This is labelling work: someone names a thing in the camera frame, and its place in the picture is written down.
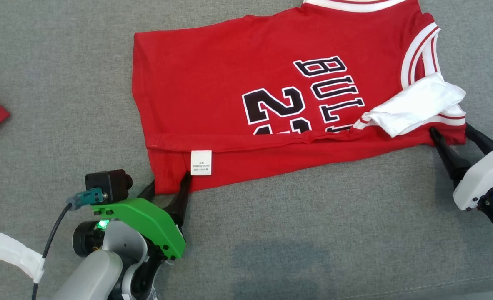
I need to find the red basketball jersey white trim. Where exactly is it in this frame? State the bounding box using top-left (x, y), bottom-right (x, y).
top-left (131, 0), bottom-right (468, 195)

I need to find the thin black camera cable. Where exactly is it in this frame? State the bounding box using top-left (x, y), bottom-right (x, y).
top-left (31, 203), bottom-right (73, 300)

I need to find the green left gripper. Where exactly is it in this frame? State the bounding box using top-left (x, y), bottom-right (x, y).
top-left (90, 171), bottom-right (193, 260)

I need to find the white tape cable tag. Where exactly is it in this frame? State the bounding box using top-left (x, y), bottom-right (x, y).
top-left (0, 228), bottom-right (46, 284)

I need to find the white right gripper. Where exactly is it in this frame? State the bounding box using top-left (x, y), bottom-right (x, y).
top-left (429, 123), bottom-right (493, 211)

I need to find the teal left camera cable connector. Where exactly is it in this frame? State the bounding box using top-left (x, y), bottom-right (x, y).
top-left (66, 187), bottom-right (105, 210)

